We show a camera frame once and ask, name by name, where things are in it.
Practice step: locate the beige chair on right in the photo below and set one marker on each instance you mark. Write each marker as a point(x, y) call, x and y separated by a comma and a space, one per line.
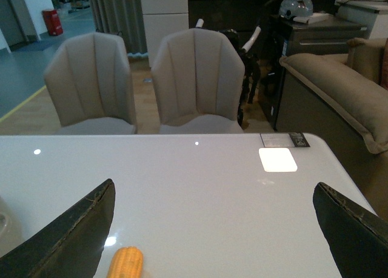
point(170, 74)

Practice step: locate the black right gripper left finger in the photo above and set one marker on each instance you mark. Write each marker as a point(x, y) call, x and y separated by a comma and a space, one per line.
point(69, 246)

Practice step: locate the white drawer column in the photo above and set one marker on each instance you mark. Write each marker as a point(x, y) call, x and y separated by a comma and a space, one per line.
point(161, 18)

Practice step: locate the black stroller with white handles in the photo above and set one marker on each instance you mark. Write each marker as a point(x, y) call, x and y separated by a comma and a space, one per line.
point(251, 68)

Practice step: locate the dark grey cabinet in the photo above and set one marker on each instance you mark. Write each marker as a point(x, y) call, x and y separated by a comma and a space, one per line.
point(293, 44)

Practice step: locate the beige chair on left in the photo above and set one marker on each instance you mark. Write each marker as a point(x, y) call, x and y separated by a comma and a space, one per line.
point(90, 83)

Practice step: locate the light blue helmet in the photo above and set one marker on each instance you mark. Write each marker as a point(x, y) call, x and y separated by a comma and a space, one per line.
point(295, 8)

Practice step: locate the label sticker on table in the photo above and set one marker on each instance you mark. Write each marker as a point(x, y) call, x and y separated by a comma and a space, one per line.
point(291, 139)

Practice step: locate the beige chair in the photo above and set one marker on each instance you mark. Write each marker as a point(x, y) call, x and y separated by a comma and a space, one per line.
point(90, 83)
point(170, 74)

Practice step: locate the beige sofa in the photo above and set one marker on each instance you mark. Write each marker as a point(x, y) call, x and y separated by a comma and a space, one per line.
point(355, 86)

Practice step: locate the red box on floor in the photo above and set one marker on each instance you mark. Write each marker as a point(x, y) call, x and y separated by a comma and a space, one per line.
point(52, 22)

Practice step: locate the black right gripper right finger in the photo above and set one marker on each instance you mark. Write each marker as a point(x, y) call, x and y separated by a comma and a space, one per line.
point(356, 237)

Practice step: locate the grey curtain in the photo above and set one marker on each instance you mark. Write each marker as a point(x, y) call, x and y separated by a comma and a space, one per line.
point(122, 17)

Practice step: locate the yellow corn cob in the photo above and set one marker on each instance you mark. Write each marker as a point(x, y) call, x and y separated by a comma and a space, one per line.
point(127, 262)

